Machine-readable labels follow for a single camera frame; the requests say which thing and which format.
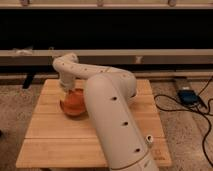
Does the orange ceramic bowl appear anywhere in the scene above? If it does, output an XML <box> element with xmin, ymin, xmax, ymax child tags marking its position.
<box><xmin>60</xmin><ymin>88</ymin><xmax>86</xmax><ymax>117</ymax></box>

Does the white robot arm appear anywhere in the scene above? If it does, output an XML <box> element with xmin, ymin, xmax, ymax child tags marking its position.
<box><xmin>53</xmin><ymin>53</ymin><xmax>159</xmax><ymax>171</ymax></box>

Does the blue black power adapter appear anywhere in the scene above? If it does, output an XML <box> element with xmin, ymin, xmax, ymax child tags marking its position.
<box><xmin>178</xmin><ymin>89</ymin><xmax>198</xmax><ymax>105</ymax></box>

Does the black table leg bracket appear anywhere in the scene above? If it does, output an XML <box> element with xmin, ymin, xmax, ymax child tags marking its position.
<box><xmin>22</xmin><ymin>72</ymin><xmax>36</xmax><ymax>89</ymax></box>

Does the white horizontal rail beam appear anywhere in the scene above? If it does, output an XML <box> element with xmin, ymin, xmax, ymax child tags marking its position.
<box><xmin>0</xmin><ymin>49</ymin><xmax>213</xmax><ymax>66</ymax></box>

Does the black power cable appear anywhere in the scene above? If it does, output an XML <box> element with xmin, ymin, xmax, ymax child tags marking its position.
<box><xmin>153</xmin><ymin>75</ymin><xmax>213</xmax><ymax>168</ymax></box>

